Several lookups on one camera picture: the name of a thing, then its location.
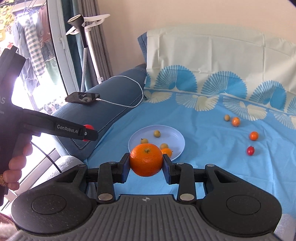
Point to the longan on plate right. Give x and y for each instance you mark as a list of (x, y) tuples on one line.
[(163, 146)]

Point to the blue patterned sheet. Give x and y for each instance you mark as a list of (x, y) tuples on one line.
[(198, 74)]

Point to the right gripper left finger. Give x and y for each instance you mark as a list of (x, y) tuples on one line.
[(110, 173)]

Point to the longan on plate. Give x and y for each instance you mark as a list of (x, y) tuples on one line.
[(144, 141), (157, 133), (163, 146)]

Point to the black smartphone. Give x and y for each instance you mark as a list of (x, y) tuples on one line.
[(82, 97)]

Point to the blue sofa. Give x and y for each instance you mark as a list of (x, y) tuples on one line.
[(119, 93)]

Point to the longan on plate left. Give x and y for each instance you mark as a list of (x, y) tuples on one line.
[(144, 141)]

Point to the light blue plate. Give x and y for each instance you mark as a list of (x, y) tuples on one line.
[(169, 135)]

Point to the orange fruit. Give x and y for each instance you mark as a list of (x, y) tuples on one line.
[(235, 121)]

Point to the small orange on plate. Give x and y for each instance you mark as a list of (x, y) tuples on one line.
[(167, 151)]

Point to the longan on plate top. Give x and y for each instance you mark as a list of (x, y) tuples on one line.
[(157, 133)]

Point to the person's left hand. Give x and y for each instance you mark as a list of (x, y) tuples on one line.
[(10, 178)]

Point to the red cherry tomato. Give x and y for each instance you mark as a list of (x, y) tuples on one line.
[(250, 150), (87, 127)]

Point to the small orange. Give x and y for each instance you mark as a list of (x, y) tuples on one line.
[(167, 151), (253, 136), (146, 160)]

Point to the brown longan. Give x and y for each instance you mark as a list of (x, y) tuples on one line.
[(227, 117)]

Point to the hanging clothes outside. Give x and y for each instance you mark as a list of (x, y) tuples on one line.
[(28, 30)]

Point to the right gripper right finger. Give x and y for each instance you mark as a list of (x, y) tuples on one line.
[(183, 175)]

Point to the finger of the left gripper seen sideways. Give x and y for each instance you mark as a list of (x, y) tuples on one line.
[(90, 135)]

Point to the white window frame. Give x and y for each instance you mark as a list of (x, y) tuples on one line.
[(60, 42)]

